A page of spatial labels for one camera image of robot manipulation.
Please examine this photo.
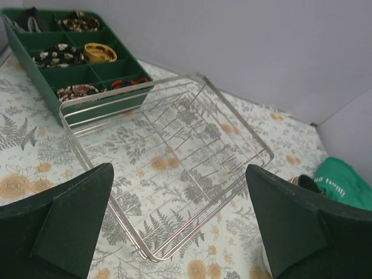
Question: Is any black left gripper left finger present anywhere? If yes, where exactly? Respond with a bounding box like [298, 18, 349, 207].
[1, 163, 114, 278]

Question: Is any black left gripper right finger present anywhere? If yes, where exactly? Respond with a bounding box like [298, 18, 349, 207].
[245, 164, 371, 278]

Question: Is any tan brown bowl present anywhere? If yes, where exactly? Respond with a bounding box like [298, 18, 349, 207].
[288, 174, 324, 195]

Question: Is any green cloth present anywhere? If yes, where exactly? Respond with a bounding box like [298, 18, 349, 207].
[314, 157, 372, 211]

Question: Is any pink rose rolled tie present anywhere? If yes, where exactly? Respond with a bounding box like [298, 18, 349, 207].
[56, 84, 100, 102]

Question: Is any orange black rolled tie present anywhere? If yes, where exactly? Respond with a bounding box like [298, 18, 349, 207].
[110, 78, 149, 90]

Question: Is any green divided organizer tray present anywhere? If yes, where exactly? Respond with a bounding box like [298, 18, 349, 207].
[2, 8, 151, 124]

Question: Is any black white floral tie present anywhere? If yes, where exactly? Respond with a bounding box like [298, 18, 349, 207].
[32, 44, 85, 69]

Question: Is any yellow rolled tie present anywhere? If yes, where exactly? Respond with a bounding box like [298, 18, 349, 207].
[84, 42, 117, 64]

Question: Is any black white folded tie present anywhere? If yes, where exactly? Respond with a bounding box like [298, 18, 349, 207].
[6, 7, 52, 33]

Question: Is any brown patterned rolled tie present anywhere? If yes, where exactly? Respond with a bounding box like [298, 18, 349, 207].
[58, 10, 101, 32]

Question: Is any wire dish rack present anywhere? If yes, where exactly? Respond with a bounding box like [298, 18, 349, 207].
[59, 73, 274, 262]

